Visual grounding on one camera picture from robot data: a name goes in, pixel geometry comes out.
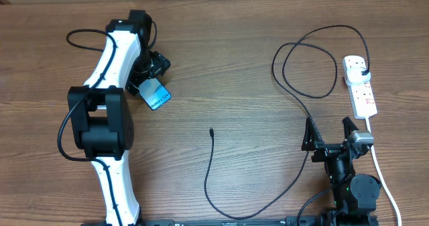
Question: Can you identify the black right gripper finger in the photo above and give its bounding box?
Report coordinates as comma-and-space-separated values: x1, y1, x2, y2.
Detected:
342, 117, 358, 142
301, 117, 324, 152

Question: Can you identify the Samsung Galaxy smartphone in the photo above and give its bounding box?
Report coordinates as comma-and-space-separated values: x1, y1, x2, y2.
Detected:
138, 78, 172, 111

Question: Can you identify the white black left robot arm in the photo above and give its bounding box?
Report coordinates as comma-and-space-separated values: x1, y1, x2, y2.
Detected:
58, 9, 171, 225

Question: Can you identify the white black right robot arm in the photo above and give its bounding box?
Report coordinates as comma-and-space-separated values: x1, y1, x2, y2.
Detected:
296, 117, 381, 225

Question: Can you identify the white charger plug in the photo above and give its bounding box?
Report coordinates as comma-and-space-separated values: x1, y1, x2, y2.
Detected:
345, 67, 371, 86

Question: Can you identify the white power strip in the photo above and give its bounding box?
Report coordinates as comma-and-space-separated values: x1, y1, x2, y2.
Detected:
342, 55, 377, 119

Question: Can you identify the white power strip cord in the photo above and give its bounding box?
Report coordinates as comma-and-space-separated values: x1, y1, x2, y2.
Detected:
364, 117, 403, 226

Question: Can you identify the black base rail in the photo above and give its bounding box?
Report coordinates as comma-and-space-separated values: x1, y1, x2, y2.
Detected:
80, 215, 379, 226

